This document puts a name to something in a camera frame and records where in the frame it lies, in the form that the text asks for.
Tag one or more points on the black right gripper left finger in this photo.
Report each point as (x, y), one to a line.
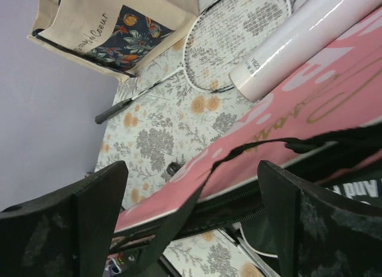
(67, 232)

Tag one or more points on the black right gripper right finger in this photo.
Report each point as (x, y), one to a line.
(318, 232)

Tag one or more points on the black racket cover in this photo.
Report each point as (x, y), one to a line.
(328, 184)

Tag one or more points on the pink racket cover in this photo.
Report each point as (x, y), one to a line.
(321, 121)

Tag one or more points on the white shuttlecock tube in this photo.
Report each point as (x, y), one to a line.
(316, 24)

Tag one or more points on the beige canvas tote bag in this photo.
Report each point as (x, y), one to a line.
(114, 37)

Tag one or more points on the black frame badminton racket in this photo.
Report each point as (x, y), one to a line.
(223, 34)

